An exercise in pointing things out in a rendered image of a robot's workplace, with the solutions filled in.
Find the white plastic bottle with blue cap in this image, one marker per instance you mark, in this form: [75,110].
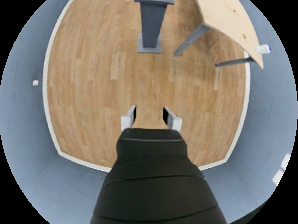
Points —
[262,49]

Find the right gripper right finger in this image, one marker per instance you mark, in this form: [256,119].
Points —
[171,120]

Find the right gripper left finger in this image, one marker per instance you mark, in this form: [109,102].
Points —
[128,120]

